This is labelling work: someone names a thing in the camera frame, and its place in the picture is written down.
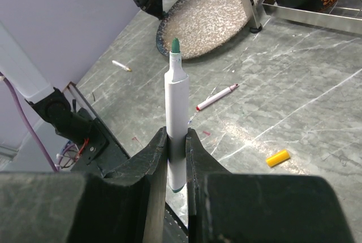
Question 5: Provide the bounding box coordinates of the white pen green tip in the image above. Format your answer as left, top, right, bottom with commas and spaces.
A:
164, 38, 189, 193

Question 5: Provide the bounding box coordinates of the speckled ceramic plate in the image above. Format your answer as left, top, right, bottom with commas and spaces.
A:
156, 0, 249, 59

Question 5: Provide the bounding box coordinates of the white pen yellow tip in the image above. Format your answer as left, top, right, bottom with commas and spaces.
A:
112, 60, 132, 72

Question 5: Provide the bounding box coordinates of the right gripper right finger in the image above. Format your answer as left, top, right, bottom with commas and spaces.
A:
186, 129, 354, 242

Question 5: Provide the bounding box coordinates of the yellow pen cap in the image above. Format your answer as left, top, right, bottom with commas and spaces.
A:
266, 149, 291, 167

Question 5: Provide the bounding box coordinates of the black base bar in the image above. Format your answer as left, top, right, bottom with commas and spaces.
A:
67, 84, 188, 242

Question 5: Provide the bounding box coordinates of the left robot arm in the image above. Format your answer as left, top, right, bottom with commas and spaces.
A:
1, 0, 165, 172

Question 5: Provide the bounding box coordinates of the steel dish rack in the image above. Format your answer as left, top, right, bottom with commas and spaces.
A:
241, 0, 361, 34

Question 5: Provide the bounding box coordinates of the white pen red tip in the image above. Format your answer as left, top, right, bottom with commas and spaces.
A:
196, 84, 239, 111

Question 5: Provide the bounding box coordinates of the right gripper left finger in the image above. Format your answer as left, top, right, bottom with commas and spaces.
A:
1, 128, 167, 242

